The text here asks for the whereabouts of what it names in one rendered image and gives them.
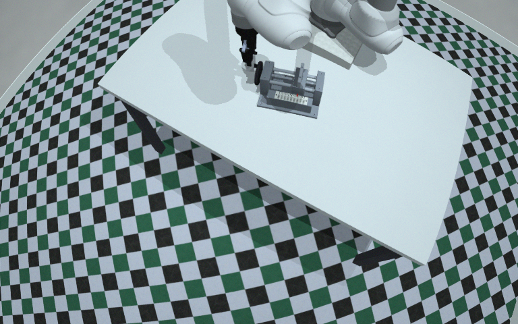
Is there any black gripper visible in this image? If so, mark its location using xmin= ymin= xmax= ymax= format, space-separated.
xmin=235 ymin=27 xmax=258 ymax=72

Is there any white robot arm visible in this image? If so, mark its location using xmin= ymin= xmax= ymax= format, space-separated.
xmin=227 ymin=0 xmax=403 ymax=55

